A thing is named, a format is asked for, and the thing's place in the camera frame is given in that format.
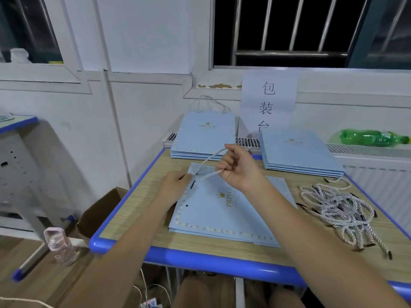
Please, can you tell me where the blue-edged wooden desk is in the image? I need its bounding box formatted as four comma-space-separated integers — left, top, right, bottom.
89, 149, 411, 299

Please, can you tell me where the white cable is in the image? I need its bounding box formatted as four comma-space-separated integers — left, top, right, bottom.
0, 269, 173, 308

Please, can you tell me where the white radiator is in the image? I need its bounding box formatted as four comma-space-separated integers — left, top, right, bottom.
164, 131, 411, 238

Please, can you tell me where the small white container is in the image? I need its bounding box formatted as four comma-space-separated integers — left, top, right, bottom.
9, 48, 32, 64

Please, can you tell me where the pink water bottle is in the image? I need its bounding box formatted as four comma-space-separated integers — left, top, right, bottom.
44, 228, 79, 266

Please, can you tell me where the green plastic bottle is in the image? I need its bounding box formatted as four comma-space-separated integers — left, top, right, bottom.
338, 128, 411, 148

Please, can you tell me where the brown cardboard box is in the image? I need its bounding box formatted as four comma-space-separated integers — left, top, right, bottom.
77, 187, 129, 238

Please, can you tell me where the person's leg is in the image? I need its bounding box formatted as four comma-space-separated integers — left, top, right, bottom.
270, 287, 307, 308
173, 275, 236, 308

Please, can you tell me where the person's right forearm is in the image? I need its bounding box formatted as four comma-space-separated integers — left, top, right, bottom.
253, 179, 408, 308

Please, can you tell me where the stack of finished blue bags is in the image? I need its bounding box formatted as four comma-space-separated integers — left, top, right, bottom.
168, 163, 298, 248

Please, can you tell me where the pile of white twisted ropes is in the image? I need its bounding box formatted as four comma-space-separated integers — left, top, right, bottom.
298, 178, 393, 261

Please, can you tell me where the metal window grille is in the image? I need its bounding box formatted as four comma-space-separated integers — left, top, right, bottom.
213, 0, 367, 68

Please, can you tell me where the person's left forearm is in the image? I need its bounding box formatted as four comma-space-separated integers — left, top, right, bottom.
61, 195, 174, 308

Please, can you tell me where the person's right hand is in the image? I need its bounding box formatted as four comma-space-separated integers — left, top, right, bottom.
216, 144, 271, 196

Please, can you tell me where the teal framed sliding window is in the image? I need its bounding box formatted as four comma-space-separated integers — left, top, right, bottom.
350, 0, 411, 70

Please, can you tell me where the person's left hand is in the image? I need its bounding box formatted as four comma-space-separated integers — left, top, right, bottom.
154, 171, 195, 206

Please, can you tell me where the white framed window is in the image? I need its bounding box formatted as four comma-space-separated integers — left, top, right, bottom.
0, 0, 94, 94

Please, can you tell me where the stack of blue paper bags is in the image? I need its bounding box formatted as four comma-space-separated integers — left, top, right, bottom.
260, 129, 345, 179

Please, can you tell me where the white paper sign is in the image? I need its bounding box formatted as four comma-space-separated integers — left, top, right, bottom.
239, 69, 298, 133

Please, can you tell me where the grey metal desk blue edge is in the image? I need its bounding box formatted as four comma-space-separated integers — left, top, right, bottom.
0, 115, 78, 281

